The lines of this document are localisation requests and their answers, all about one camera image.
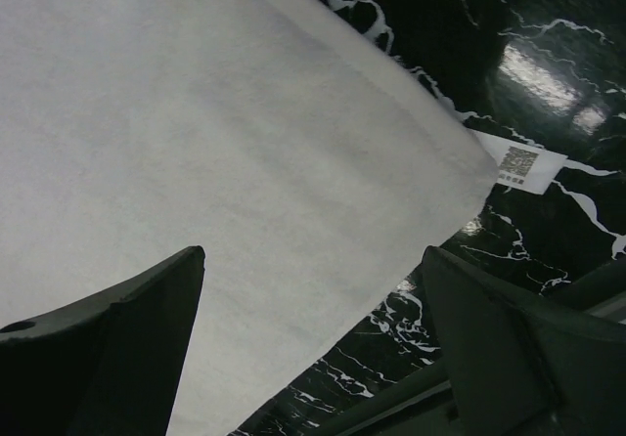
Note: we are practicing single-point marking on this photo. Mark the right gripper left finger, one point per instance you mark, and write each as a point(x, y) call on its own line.
point(108, 364)

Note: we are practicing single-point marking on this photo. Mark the large white towel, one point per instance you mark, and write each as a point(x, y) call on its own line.
point(312, 169)

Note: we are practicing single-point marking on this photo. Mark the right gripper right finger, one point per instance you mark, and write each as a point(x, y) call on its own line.
point(520, 364)

